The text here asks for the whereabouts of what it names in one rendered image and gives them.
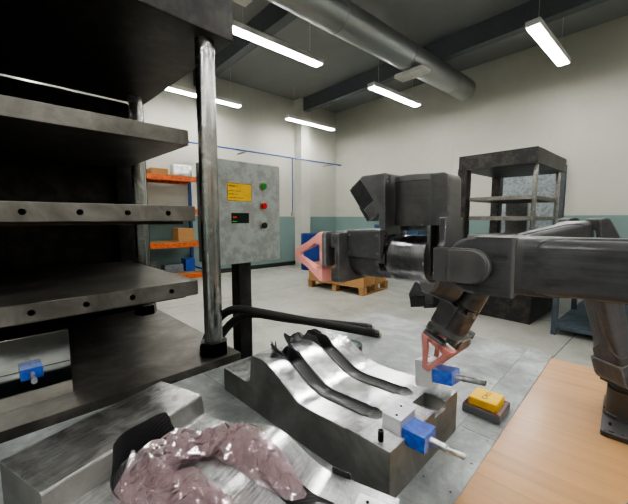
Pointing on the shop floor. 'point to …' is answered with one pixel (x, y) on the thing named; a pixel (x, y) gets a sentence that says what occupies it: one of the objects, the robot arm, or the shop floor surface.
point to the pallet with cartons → (353, 284)
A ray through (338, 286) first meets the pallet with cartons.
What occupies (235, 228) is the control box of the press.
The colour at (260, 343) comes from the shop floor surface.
